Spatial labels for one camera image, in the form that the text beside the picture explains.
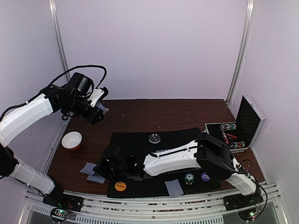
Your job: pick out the aluminium frame post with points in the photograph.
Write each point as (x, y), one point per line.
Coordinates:
(247, 27)
(58, 35)

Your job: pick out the black poker cloth mat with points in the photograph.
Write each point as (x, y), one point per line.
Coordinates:
(138, 143)

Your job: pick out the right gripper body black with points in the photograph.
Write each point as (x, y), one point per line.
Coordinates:
(105, 166)

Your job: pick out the clear round dealer button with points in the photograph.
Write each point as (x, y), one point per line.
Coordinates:
(154, 138)

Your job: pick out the aluminium poker chip case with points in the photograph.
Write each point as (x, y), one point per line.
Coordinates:
(249, 122)

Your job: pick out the right aluminium frame post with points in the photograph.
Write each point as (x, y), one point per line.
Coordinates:
(247, 27)

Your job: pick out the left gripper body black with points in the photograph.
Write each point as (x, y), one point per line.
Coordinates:
(91, 117)

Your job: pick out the poker chip row upper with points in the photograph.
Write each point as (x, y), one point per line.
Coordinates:
(228, 127)

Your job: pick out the white red bowl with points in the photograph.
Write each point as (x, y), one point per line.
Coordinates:
(72, 141)

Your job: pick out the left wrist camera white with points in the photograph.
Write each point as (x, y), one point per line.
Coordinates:
(98, 94)

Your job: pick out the poker chip row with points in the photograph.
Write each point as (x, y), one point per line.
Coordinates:
(228, 127)
(237, 145)

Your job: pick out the left aluminium frame post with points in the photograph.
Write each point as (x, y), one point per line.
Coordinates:
(58, 35)

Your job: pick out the grey playing card deck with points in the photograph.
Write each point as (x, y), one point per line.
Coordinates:
(102, 107)

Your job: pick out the orange big blind button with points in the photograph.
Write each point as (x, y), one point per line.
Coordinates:
(120, 186)

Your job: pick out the mixed colour chip stack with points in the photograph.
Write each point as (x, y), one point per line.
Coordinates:
(189, 179)

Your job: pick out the blue small blind button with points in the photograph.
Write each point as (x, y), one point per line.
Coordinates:
(205, 177)

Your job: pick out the poker chip row lower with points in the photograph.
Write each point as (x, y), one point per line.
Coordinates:
(237, 145)

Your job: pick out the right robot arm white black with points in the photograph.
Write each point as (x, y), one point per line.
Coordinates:
(205, 152)

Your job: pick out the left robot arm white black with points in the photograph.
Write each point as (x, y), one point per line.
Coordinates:
(78, 97)

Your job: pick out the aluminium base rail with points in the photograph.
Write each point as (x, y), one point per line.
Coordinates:
(203, 208)

